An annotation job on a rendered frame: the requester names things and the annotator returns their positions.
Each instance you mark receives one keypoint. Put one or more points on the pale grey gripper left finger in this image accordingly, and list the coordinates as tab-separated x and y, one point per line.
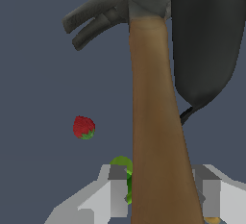
105	199

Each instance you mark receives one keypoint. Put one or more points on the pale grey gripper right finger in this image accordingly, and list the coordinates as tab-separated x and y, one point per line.
221	199

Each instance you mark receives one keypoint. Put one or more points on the small yellow object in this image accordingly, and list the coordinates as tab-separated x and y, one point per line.
212	220

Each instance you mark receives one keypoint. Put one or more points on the green pear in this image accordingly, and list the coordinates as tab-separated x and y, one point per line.
125	167

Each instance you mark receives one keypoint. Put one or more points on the red strawberry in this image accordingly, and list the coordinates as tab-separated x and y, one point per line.
83	127

